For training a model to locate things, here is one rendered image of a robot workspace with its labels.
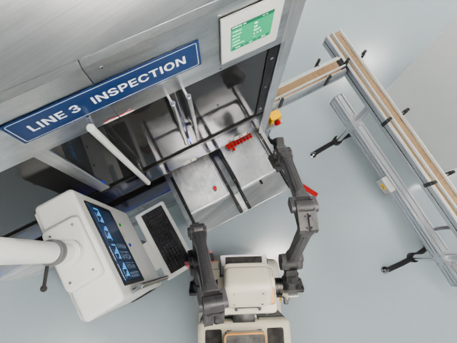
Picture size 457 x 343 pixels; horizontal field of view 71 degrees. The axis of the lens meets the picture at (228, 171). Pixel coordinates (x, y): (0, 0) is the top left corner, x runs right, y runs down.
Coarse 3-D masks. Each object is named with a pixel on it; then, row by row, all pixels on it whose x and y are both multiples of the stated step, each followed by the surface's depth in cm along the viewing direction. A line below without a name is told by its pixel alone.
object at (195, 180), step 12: (204, 156) 204; (180, 168) 201; (192, 168) 201; (204, 168) 201; (180, 180) 199; (192, 180) 199; (204, 180) 199; (216, 180) 199; (192, 192) 197; (204, 192) 197; (216, 192) 198; (228, 192) 194; (192, 204) 195; (204, 204) 196
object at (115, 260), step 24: (72, 192) 130; (48, 216) 127; (72, 216) 124; (96, 216) 138; (120, 216) 182; (96, 240) 125; (120, 240) 154; (96, 264) 119; (120, 264) 135; (144, 264) 174; (72, 288) 116; (96, 288) 120; (120, 288) 121; (144, 288) 151; (96, 312) 118
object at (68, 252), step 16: (0, 240) 79; (16, 240) 85; (32, 240) 93; (48, 240) 106; (64, 240) 117; (0, 256) 78; (16, 256) 84; (32, 256) 90; (48, 256) 99; (64, 256) 107; (80, 256) 117
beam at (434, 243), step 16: (336, 96) 252; (336, 112) 260; (352, 112) 248; (352, 128) 248; (368, 144) 242; (368, 160) 249; (384, 160) 238; (384, 176) 239; (400, 192) 232; (400, 208) 240; (416, 208) 229; (416, 224) 230; (432, 224) 227; (432, 240) 224; (432, 256) 231; (448, 272) 222
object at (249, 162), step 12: (252, 132) 208; (252, 144) 206; (264, 144) 202; (228, 156) 204; (240, 156) 204; (252, 156) 204; (264, 156) 204; (240, 168) 202; (252, 168) 202; (264, 168) 202; (240, 180) 200; (252, 180) 200
